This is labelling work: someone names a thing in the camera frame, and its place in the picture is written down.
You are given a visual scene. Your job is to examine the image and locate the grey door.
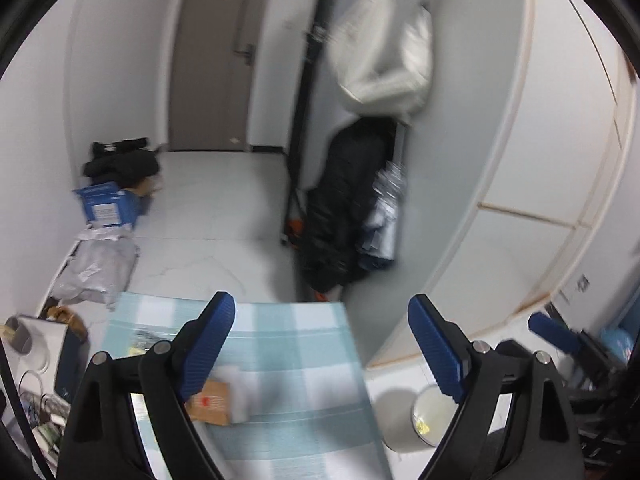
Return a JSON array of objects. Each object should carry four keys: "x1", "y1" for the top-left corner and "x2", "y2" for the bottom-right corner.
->
[{"x1": 168, "y1": 0, "x2": 268, "y2": 152}]

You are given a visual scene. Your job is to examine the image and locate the grey cup with sticks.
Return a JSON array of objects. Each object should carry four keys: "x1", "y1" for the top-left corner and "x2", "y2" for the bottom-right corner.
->
[{"x1": 1, "y1": 316, "x2": 50, "y2": 373}]

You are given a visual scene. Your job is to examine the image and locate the grey courier bag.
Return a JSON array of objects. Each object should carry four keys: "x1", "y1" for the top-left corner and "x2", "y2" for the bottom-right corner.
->
[{"x1": 51, "y1": 226, "x2": 139, "y2": 310}]

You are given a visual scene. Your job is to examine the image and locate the teal plaid tablecloth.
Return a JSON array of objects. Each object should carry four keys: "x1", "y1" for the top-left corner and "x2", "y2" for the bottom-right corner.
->
[{"x1": 102, "y1": 291, "x2": 396, "y2": 480}]

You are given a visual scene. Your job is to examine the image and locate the black jacket hanging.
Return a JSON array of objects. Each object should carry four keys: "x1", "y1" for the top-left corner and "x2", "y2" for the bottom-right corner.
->
[{"x1": 299, "y1": 117, "x2": 397, "y2": 294}]

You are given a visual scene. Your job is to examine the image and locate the white trash bin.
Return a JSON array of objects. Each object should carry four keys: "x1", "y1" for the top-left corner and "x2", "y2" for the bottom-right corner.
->
[{"x1": 373, "y1": 385, "x2": 458, "y2": 453}]

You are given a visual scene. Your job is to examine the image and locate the brown heart sachet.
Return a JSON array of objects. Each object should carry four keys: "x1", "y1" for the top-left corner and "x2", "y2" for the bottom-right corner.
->
[{"x1": 186, "y1": 380, "x2": 231, "y2": 427}]

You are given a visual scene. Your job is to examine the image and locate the silver folded umbrella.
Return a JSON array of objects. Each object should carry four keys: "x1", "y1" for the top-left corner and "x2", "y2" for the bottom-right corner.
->
[{"x1": 358, "y1": 162, "x2": 406, "y2": 272}]

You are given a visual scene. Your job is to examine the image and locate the black framed glass door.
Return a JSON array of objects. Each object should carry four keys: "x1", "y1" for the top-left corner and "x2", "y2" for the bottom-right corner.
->
[{"x1": 280, "y1": 0, "x2": 335, "y2": 246}]

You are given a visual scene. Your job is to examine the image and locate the black clothes pile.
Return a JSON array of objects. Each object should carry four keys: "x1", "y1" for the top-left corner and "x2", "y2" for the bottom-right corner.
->
[{"x1": 82, "y1": 138, "x2": 160, "y2": 188}]

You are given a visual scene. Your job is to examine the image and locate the blue cardboard box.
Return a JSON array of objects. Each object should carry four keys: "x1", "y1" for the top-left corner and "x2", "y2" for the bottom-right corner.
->
[{"x1": 74, "y1": 182, "x2": 141, "y2": 229}]

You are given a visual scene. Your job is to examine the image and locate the white shoulder bag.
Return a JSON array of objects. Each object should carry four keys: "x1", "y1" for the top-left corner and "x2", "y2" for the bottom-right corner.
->
[{"x1": 328, "y1": 0, "x2": 433, "y2": 120}]

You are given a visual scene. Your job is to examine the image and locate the white navy box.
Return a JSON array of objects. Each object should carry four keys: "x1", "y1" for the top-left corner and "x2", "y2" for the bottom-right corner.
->
[{"x1": 3, "y1": 315, "x2": 86, "y2": 404}]

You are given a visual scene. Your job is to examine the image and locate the black cables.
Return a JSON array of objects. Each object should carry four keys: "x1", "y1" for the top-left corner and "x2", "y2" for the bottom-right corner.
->
[{"x1": 16, "y1": 368, "x2": 72, "y2": 430}]

